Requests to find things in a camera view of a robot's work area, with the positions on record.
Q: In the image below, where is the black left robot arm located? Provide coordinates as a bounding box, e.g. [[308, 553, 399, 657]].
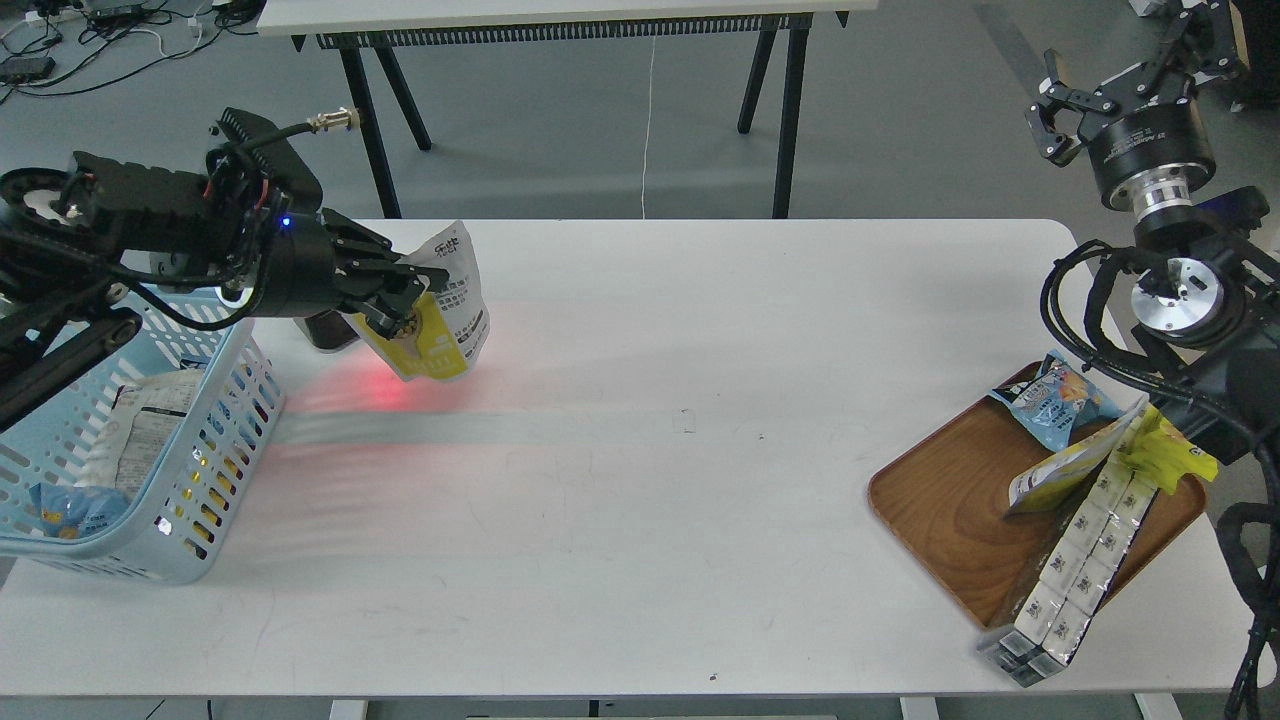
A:
[[1, 108, 451, 428]]

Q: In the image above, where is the floor cables and adapter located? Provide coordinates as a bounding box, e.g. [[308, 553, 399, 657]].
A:
[[0, 0, 266, 101]]

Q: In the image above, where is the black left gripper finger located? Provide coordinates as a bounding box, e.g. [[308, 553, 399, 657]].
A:
[[325, 211, 426, 272], [348, 268, 451, 340]]

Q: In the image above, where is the background table with black legs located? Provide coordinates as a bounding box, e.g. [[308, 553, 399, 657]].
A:
[[238, 1, 900, 219]]

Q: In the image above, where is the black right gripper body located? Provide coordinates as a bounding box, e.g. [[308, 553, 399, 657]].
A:
[[1025, 1, 1248, 213]]

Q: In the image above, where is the blue snack bag in basket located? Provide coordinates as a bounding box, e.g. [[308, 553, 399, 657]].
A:
[[29, 483, 131, 541]]

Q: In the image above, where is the yellow white snack pouch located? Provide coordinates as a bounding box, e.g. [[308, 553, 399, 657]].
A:
[[343, 220, 490, 380]]

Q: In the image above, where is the white snack bag in basket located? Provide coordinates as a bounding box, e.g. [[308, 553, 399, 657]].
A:
[[76, 368, 205, 500]]

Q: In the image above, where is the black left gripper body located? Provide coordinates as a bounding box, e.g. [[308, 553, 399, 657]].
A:
[[206, 108, 360, 322]]

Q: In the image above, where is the white hanging cable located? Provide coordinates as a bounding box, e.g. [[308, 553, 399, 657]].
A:
[[641, 37, 658, 220]]

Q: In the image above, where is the long white snack box pack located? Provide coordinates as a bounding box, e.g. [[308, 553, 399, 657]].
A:
[[977, 462, 1158, 688]]

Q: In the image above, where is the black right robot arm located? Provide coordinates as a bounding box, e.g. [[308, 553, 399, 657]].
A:
[[1024, 1, 1279, 719]]

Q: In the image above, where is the black barcode scanner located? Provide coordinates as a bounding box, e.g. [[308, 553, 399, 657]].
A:
[[293, 311, 360, 354]]

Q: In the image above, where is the wooden tray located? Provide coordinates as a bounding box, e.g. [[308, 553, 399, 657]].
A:
[[867, 360, 1207, 630]]

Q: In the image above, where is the light blue plastic basket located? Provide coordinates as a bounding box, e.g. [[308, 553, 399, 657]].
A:
[[1, 295, 285, 584]]

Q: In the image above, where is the yellow cartoon snack pack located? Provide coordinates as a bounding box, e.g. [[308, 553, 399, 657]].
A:
[[1116, 405, 1220, 495]]

